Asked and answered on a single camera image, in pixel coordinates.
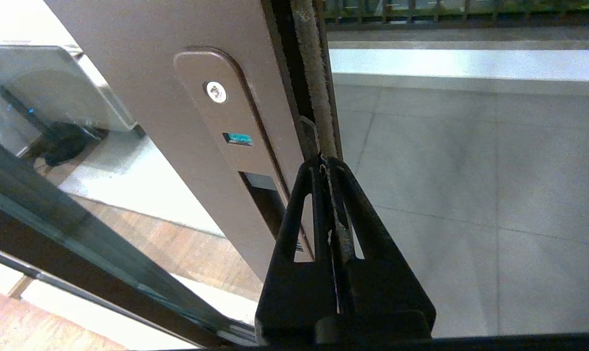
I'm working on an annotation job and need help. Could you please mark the black window grille bars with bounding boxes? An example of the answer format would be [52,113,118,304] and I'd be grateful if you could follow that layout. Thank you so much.
[323,0,589,25]

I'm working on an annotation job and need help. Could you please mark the teal brand label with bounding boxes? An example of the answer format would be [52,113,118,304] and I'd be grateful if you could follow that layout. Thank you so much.
[223,132,254,147]

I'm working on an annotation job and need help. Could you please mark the brown-framed fixed glass panel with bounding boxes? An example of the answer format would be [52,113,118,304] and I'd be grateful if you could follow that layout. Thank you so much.
[0,132,258,348]

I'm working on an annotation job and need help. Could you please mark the recessed door pull latch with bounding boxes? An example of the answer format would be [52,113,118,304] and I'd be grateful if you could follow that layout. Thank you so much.
[238,171,307,254]

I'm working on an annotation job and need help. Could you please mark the silver plate screw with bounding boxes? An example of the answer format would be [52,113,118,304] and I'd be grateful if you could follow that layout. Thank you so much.
[204,80,228,104]

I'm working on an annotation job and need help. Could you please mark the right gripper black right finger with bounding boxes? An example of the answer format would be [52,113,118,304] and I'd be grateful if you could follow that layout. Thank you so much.
[323,158,436,326]

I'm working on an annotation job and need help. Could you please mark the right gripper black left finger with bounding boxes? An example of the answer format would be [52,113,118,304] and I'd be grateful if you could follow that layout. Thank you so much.
[255,156,338,326]

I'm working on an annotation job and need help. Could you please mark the brown-framed sliding glass door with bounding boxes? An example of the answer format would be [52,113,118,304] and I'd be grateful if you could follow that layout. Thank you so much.
[0,0,346,293]

